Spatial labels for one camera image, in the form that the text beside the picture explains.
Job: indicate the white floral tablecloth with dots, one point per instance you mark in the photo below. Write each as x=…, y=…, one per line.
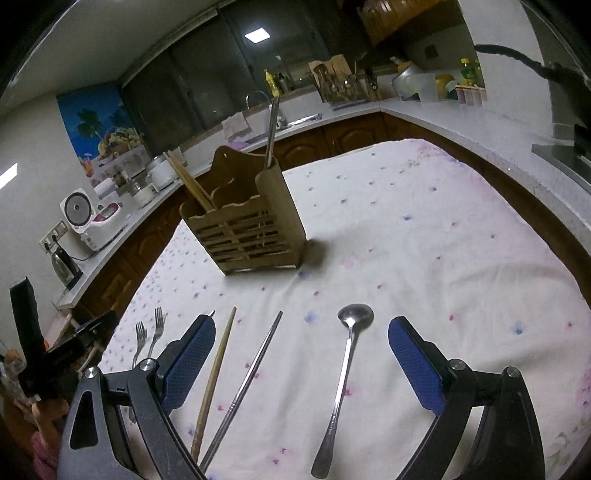
x=408, y=230

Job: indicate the wooden chopstick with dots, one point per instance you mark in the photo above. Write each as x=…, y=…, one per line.
x=206, y=401

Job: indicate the upper wooden wall cabinets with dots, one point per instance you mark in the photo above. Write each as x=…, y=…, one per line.
x=381, y=18

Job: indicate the kitchen sink faucet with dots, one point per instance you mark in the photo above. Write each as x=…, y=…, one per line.
x=257, y=101

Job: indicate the white red rice cooker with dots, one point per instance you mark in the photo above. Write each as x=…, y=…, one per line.
x=96, y=226

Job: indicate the green yellow oil bottle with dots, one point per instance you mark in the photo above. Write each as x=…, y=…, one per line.
x=470, y=73

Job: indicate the translucent plastic jug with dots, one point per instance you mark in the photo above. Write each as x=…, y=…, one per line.
x=426, y=87

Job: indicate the wooden utensil holder box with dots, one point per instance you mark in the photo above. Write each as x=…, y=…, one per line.
x=247, y=219

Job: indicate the steel fork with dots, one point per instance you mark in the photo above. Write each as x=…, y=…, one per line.
x=159, y=323
x=141, y=335

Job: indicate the wall power socket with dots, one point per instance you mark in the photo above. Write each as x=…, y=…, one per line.
x=55, y=234

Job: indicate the steel fork left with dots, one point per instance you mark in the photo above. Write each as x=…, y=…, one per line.
x=141, y=335

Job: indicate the black wok with handle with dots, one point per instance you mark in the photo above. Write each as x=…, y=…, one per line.
x=554, y=72

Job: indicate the steel fork right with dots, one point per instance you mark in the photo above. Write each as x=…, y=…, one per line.
x=159, y=323

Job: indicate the white round rice cooker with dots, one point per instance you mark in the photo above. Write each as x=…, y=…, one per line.
x=159, y=172

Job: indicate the steel chopsticks in holder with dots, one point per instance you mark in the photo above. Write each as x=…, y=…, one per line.
x=274, y=114

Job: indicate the steel spoon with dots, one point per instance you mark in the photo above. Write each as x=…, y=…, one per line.
x=355, y=317

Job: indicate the gas stove top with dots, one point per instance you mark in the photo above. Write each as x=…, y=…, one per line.
x=574, y=161

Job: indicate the person's left hand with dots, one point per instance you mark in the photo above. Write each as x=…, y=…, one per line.
x=45, y=414

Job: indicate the yellow bottle on windowsill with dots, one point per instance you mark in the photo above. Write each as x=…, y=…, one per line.
x=271, y=82

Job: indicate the steel electric kettle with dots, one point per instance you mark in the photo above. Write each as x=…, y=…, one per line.
x=65, y=268

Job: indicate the tropical fruit poster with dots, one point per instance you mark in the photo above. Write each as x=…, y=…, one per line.
x=101, y=132

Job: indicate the wooden chopsticks in holder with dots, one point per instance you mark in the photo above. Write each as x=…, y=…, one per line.
x=190, y=182

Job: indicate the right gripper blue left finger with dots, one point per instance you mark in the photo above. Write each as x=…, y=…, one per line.
x=182, y=360

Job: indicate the dish rack with utensils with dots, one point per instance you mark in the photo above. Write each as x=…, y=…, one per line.
x=336, y=83

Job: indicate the pink cloth on sink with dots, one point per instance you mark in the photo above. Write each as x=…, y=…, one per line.
x=235, y=126

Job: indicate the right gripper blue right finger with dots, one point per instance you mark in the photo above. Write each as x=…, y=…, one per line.
x=412, y=353

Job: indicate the steel chopstick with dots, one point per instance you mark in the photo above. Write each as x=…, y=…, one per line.
x=239, y=396

